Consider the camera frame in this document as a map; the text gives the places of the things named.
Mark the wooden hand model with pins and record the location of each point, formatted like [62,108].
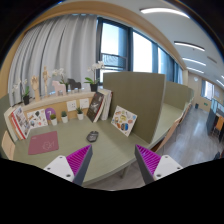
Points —
[35,87]

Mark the small potted plant left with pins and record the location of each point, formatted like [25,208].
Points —
[53,119]

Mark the pink toy horse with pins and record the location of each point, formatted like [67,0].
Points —
[59,87]

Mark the wooden chair back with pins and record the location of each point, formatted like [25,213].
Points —
[8,146]

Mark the illustrated picture card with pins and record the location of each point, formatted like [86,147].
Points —
[37,118]

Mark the small potted plant middle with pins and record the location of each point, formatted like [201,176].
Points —
[64,117]

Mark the wooden artist mannequin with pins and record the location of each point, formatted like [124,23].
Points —
[46,77]

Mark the colourful illustrated board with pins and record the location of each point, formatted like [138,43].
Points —
[123,120]

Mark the wooden shelf unit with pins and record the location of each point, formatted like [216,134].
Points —
[66,103]

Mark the white orchid left pot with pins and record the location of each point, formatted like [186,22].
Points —
[25,90]

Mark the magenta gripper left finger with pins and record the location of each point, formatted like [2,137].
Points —
[72,167]

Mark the dark leaning book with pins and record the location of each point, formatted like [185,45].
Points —
[95,107]

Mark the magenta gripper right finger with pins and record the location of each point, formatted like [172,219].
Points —
[154,167]

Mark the black toy horse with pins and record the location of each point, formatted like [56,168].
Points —
[73,84]

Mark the grey curtain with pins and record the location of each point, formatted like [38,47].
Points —
[66,42]

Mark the purple round card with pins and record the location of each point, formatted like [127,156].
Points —
[48,112]

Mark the white orchid middle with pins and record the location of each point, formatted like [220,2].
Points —
[61,73]

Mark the white leaning books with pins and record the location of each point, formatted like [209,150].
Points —
[108,97]

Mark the small potted plant right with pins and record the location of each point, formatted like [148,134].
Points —
[80,113]

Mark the small potted plant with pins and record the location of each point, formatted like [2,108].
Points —
[80,113]
[64,117]
[53,119]

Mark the pink mouse pad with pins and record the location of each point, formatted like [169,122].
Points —
[43,143]

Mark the olive desk divider panel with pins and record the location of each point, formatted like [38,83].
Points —
[140,93]

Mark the black computer mouse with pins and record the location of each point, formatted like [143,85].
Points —
[92,136]

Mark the white orchid black pot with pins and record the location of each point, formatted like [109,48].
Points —
[93,82]

